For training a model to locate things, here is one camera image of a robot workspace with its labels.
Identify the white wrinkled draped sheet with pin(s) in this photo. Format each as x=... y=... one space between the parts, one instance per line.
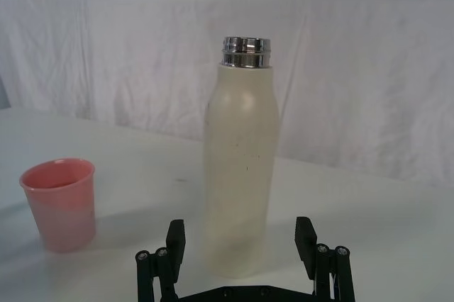
x=106 y=68

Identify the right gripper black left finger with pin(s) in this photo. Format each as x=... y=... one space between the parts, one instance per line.
x=166 y=266

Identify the cream vacuum bottle steel neck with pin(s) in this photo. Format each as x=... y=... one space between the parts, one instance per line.
x=241 y=160

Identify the pink plastic cup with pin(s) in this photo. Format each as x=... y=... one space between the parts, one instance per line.
x=62 y=210

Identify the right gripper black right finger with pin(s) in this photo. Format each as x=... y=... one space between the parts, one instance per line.
x=326 y=270

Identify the white table cloth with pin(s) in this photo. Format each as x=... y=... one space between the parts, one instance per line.
x=142 y=181

